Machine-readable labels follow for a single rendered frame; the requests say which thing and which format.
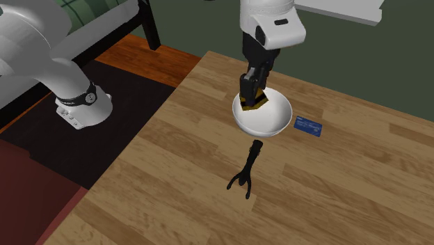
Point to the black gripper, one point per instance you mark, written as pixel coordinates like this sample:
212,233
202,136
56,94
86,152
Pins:
257,56

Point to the yellow and black block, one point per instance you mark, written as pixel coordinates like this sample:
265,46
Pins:
261,99

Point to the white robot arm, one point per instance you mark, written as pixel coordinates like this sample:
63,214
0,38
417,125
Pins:
40,57

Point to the white bowl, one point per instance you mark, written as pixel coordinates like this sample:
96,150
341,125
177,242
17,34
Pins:
268,118

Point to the blue card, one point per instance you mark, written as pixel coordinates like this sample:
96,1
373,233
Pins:
308,126

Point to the white shelf board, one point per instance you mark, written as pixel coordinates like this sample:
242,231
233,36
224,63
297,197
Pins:
339,8

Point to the black three-pronged claw tool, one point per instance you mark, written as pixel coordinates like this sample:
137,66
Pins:
250,163

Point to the black robot stand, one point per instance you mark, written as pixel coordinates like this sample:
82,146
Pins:
112,112

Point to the black bed with green blanket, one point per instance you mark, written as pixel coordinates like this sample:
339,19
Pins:
101,23

